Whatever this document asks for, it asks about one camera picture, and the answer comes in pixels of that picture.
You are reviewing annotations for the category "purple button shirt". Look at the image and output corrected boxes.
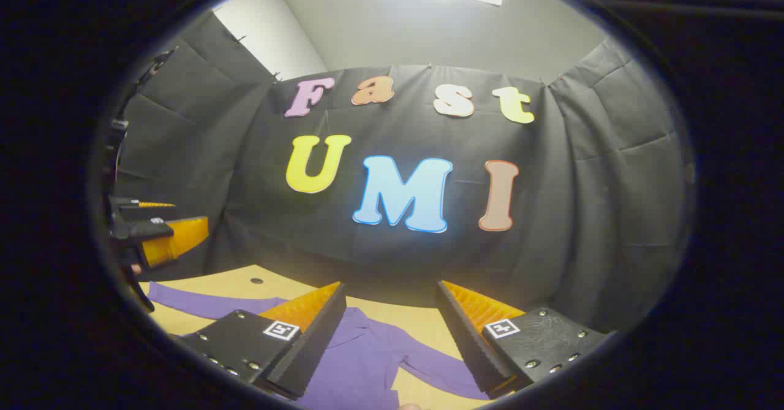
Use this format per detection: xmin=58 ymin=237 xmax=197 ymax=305
xmin=147 ymin=281 xmax=491 ymax=410

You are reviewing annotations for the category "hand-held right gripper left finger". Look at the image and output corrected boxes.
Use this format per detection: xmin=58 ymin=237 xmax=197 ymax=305
xmin=175 ymin=281 xmax=347 ymax=400

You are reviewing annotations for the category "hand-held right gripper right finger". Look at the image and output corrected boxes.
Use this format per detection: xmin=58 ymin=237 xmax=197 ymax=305
xmin=435 ymin=280 xmax=608 ymax=400

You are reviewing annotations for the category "black backdrop cloth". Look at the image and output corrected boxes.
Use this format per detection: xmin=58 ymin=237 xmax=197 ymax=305
xmin=113 ymin=12 xmax=693 ymax=337

